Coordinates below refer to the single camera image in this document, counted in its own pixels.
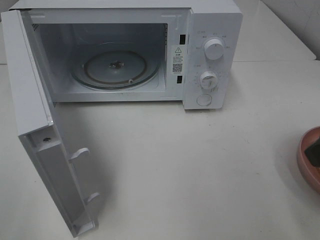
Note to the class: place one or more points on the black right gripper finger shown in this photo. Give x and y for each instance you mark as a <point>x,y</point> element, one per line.
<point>313,154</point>

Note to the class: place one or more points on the pink round plate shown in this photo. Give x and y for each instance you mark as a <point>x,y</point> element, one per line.
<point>310,173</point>

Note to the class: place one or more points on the round white door button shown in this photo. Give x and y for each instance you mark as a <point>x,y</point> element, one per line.
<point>204,100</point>

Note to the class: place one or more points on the upper white power knob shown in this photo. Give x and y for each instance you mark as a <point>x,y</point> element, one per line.
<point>214,48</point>

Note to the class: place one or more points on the white warning label sticker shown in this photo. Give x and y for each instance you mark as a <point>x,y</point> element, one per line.
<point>178,53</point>

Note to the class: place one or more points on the glass microwave turntable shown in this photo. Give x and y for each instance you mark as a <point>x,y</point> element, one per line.
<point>115,69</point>

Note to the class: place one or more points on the white microwave oven body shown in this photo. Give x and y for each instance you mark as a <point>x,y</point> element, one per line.
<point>72,29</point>

